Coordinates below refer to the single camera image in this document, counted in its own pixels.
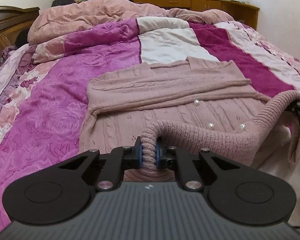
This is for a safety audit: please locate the pink knitted cardigan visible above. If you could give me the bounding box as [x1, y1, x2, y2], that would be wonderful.
[79, 57, 300, 181]

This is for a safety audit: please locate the magenta floral patchwork quilt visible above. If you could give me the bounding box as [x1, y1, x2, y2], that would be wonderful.
[0, 17, 300, 231]

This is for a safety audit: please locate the long wooden side cabinet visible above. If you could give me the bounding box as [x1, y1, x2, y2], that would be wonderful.
[133, 0, 260, 30]

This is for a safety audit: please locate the lilac lace pillow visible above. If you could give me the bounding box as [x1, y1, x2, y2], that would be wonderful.
[0, 44, 37, 112]

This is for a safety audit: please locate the dusty pink crumpled duvet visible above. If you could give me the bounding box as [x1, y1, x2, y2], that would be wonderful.
[27, 0, 234, 45]

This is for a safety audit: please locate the dark wooden headboard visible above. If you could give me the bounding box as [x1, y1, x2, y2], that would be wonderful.
[0, 6, 40, 65]

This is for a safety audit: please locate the dark haired sleeping person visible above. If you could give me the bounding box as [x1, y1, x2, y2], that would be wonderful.
[51, 0, 77, 7]

